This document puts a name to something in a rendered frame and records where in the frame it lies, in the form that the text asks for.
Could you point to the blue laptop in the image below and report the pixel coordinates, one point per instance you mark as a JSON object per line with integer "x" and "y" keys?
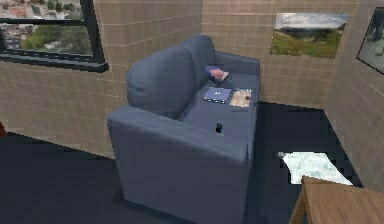
{"x": 217, "y": 94}

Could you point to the black remote control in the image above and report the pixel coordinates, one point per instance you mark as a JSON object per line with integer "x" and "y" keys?
{"x": 219, "y": 127}

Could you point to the pink and blue book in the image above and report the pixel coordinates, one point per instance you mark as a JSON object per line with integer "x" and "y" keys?
{"x": 217, "y": 74}

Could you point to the blue-grey sofa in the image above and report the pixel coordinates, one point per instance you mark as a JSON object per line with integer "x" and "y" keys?
{"x": 180, "y": 156}

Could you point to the landscape picture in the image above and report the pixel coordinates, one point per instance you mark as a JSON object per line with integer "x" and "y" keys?
{"x": 306, "y": 36}

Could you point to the black framed window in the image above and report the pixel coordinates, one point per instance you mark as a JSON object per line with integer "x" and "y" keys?
{"x": 50, "y": 36}

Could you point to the brown wooden table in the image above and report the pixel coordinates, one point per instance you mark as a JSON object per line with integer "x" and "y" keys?
{"x": 343, "y": 205}

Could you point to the red object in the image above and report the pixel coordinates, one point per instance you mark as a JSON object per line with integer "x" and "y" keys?
{"x": 1, "y": 129}

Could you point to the black framed picture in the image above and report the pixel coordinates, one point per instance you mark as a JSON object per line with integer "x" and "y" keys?
{"x": 373, "y": 43}

